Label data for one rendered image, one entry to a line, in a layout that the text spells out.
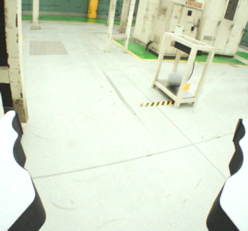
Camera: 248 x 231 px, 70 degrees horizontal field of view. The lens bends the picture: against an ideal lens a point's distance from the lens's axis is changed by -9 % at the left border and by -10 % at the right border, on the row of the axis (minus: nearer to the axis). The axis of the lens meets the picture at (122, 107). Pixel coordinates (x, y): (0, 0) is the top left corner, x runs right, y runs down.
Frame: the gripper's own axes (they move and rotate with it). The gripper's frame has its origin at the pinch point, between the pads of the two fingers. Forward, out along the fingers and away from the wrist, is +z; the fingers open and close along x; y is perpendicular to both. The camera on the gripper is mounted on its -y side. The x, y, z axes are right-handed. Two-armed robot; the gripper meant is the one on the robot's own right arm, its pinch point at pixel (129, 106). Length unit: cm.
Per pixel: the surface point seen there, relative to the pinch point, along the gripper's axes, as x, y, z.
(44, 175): -55, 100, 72
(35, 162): -65, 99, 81
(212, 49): 97, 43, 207
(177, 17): 102, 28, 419
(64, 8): -299, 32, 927
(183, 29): 119, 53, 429
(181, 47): 63, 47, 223
